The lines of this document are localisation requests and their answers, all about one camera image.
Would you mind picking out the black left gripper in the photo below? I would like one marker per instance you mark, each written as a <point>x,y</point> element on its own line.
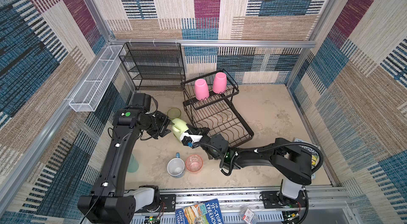
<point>166,120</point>

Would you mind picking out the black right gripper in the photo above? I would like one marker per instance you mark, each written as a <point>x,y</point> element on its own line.
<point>197,133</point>

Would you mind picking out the light green ceramic mug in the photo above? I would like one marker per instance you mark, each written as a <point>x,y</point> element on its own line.
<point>179,127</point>

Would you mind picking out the pink plastic cup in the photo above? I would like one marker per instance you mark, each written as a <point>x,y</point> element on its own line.
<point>201,89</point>
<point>220,83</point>

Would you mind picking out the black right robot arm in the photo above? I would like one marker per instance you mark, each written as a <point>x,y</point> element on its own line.
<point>296,160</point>

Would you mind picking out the teal cup behind arm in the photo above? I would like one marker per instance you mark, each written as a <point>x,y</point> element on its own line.
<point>133,165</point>

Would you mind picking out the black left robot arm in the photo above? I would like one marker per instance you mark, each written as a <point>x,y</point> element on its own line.
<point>108,202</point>

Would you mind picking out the black two-tier dish rack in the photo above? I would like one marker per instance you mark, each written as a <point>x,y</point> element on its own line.
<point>217,112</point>

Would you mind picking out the green glass cup far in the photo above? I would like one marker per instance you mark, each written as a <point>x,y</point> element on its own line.
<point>174,113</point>

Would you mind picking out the pink translucent glass cup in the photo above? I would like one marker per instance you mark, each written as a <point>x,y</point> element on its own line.
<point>194,163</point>

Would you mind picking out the black mesh shelf unit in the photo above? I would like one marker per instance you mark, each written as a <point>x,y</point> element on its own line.
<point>154,66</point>

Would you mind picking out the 91-storey treehouse book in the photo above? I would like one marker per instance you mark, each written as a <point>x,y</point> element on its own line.
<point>207,212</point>

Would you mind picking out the small clear plastic box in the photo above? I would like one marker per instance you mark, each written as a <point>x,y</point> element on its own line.
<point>247,215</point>

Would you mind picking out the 143-storey treehouse book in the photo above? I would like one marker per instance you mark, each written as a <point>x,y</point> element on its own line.
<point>315,156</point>

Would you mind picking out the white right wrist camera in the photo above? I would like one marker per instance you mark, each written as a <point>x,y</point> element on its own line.
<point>189,140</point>

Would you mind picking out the white blue-handled mug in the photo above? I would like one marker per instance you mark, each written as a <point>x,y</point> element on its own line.
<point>176,166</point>

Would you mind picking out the white wire mesh basket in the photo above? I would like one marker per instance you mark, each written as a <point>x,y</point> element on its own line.
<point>92,89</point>

